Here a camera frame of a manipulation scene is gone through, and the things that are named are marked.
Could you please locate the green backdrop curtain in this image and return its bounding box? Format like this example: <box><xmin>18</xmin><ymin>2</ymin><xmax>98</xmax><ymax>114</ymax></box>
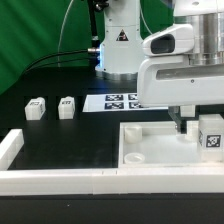
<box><xmin>0</xmin><ymin>0</ymin><xmax>176</xmax><ymax>96</ymax></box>

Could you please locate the white square tabletop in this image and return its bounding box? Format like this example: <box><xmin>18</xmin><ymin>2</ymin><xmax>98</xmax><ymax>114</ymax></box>
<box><xmin>118</xmin><ymin>121</ymin><xmax>224</xmax><ymax>168</ymax></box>

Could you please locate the black cable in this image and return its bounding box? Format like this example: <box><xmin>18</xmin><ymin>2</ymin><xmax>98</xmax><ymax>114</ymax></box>
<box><xmin>31</xmin><ymin>56</ymin><xmax>101</xmax><ymax>70</ymax></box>
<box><xmin>23</xmin><ymin>47</ymin><xmax>102</xmax><ymax>73</ymax></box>

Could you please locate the white U-shaped obstacle fence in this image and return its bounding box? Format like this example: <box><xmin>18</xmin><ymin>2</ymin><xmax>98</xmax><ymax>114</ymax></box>
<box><xmin>0</xmin><ymin>129</ymin><xmax>224</xmax><ymax>196</ymax></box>

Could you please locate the grey cable left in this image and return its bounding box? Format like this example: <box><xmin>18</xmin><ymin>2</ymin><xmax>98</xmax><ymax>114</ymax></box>
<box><xmin>57</xmin><ymin>0</ymin><xmax>76</xmax><ymax>68</ymax></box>

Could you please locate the black cable lower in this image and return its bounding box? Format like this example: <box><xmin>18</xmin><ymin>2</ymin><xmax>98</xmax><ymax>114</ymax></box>
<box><xmin>31</xmin><ymin>56</ymin><xmax>101</xmax><ymax>70</ymax></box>

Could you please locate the AprilTag marker sheet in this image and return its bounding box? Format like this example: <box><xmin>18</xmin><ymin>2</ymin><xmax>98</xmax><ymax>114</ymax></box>
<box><xmin>83</xmin><ymin>93</ymin><xmax>167</xmax><ymax>112</ymax></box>

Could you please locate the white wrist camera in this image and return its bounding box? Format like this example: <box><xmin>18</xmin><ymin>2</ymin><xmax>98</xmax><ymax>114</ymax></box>
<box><xmin>142</xmin><ymin>24</ymin><xmax>194</xmax><ymax>57</ymax></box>

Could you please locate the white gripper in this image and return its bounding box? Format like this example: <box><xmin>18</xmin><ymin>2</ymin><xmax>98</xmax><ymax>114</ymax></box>
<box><xmin>137</xmin><ymin>55</ymin><xmax>224</xmax><ymax>134</ymax></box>

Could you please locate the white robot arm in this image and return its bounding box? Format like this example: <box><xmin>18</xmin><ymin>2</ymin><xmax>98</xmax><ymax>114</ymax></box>
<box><xmin>93</xmin><ymin>0</ymin><xmax>224</xmax><ymax>132</ymax></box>

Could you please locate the black cable upper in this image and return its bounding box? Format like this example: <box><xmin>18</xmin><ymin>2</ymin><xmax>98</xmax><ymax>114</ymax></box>
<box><xmin>23</xmin><ymin>47</ymin><xmax>102</xmax><ymax>73</ymax></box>

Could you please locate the grey cable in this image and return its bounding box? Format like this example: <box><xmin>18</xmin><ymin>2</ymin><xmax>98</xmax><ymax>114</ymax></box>
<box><xmin>139</xmin><ymin>0</ymin><xmax>152</xmax><ymax>34</ymax></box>
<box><xmin>57</xmin><ymin>0</ymin><xmax>76</xmax><ymax>68</ymax></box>

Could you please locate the grey cable right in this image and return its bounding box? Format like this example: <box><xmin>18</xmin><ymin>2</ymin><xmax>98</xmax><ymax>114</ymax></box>
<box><xmin>139</xmin><ymin>0</ymin><xmax>152</xmax><ymax>34</ymax></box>

